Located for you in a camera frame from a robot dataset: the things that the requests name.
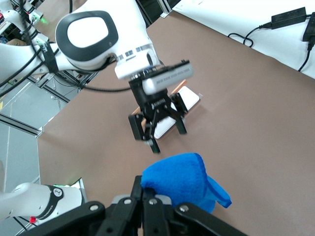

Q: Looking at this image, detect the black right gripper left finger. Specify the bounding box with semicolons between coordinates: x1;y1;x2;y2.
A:
61;175;144;236

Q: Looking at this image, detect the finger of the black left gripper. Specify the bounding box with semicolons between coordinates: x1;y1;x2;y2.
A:
161;92;189;135
128;109;161;155

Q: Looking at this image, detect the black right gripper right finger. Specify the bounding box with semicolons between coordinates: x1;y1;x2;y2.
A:
143;188;247;236

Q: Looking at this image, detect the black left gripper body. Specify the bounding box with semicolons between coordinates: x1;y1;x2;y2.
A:
128;79;173;121

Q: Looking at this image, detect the blue terry towel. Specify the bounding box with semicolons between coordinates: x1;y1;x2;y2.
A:
140;152;233;214

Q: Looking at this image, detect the white rack with wooden rods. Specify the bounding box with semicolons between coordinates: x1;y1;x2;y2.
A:
131;79;202;140

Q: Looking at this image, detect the large black power brick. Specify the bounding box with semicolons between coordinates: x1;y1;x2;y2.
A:
271;6;307;30

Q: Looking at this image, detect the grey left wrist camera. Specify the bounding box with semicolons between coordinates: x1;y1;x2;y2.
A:
142;59;195;95

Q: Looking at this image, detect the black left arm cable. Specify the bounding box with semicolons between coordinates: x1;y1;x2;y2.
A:
0;44;132;98

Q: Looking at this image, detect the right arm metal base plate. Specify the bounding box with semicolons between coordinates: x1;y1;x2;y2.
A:
64;177;87;205

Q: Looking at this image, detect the looped black brick cable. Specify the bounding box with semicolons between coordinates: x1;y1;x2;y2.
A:
227;23;273;48

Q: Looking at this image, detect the aluminium frame rail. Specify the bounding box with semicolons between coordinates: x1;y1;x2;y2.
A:
0;114;45;137

